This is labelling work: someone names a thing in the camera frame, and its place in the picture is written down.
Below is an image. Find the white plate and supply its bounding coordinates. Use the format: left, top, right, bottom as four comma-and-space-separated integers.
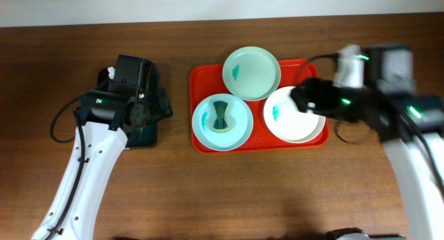
263, 86, 326, 144

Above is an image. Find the green yellow sponge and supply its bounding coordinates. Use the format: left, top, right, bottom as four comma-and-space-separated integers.
212, 101, 230, 133

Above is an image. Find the mint green plate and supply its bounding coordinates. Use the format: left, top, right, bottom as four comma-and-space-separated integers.
222, 46, 281, 101

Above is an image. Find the light blue plate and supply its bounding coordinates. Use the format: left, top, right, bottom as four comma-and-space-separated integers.
191, 94, 254, 151

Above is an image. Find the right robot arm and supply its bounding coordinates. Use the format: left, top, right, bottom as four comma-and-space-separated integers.
290, 44, 443, 239

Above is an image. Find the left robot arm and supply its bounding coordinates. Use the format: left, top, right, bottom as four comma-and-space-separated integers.
33, 55, 173, 239

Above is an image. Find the black plastic tray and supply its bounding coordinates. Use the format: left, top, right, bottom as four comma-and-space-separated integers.
97, 67, 157, 149

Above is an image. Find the red plastic tray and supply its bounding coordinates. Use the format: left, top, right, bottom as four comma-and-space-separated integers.
189, 58, 330, 153

